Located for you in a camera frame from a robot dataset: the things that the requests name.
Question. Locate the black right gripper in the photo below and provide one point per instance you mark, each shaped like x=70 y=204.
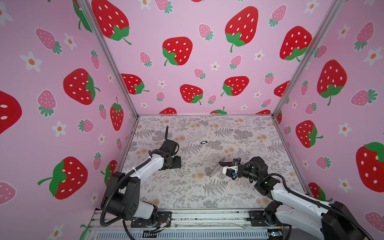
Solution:
x=225 y=163

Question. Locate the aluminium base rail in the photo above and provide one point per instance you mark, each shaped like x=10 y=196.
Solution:
x=214 y=224

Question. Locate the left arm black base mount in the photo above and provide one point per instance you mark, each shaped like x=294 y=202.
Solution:
x=161 y=219

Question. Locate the aluminium corner post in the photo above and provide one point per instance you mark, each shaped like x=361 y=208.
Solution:
x=90 y=17
x=327 y=22

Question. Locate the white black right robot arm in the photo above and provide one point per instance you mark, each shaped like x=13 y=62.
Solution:
x=324 y=220

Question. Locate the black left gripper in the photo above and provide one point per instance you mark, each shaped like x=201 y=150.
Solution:
x=178 y=162

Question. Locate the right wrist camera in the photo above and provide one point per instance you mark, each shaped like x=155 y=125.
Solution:
x=231 y=172

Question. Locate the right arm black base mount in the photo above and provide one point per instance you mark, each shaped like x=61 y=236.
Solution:
x=261 y=219

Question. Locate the aluminium corner post right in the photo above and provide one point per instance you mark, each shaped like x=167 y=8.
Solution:
x=327 y=22

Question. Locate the aluminium corner post left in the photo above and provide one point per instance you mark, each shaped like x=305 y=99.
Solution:
x=90 y=17

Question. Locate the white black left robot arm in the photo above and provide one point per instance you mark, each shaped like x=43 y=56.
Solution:
x=121 y=200

